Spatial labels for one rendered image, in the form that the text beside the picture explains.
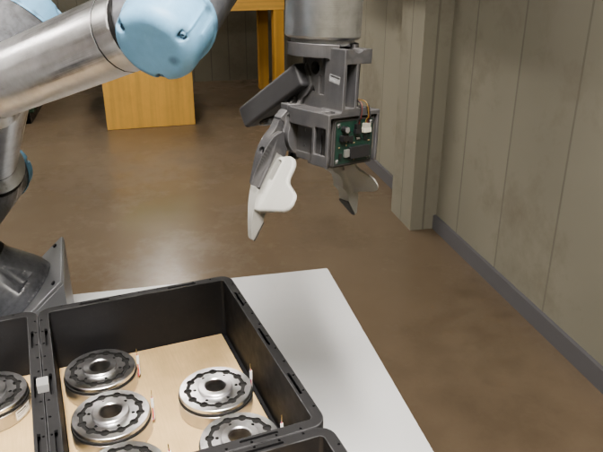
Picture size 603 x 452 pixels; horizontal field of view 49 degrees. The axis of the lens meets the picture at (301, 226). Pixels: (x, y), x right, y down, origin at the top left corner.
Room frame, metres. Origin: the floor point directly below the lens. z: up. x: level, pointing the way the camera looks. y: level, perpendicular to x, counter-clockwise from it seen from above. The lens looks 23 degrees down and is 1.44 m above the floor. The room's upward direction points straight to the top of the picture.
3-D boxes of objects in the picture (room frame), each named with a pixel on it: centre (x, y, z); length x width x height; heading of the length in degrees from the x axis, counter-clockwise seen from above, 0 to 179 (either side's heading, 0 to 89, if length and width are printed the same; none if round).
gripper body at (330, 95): (0.66, -0.02, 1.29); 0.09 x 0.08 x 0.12; 41
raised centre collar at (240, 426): (0.66, 0.08, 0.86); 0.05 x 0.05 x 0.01
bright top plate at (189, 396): (0.76, 0.12, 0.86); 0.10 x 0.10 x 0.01
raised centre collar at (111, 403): (0.70, 0.25, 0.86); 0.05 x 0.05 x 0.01
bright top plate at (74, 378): (0.81, 0.30, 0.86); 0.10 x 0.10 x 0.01
